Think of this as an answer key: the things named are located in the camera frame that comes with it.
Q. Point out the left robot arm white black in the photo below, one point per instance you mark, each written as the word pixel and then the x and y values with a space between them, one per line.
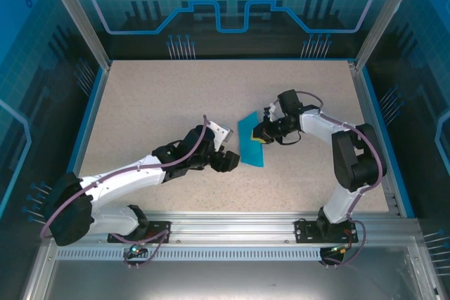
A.
pixel 119 180

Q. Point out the blue cloth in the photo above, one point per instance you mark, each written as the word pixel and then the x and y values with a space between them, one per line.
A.
pixel 249 152

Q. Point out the long aluminium mounting rail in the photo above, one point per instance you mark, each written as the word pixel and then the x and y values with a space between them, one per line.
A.
pixel 232 224

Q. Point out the aluminium side rail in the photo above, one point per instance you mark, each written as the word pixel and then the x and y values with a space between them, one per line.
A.
pixel 364 103

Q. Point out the blue printed side panel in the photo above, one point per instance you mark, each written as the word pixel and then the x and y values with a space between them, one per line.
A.
pixel 28 68
pixel 422 68

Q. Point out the blue table edge strip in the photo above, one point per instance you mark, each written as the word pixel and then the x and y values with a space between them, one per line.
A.
pixel 377 110
pixel 85 138

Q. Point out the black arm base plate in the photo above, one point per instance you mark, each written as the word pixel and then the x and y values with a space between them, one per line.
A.
pixel 304 231
pixel 161 226

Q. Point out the aluminium frame post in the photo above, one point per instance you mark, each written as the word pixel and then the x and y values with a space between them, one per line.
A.
pixel 384 15
pixel 78 15

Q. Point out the small green LED board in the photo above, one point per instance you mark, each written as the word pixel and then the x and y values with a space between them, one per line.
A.
pixel 339 250
pixel 135 250

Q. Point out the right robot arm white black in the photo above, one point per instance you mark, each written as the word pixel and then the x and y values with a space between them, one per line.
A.
pixel 355 159

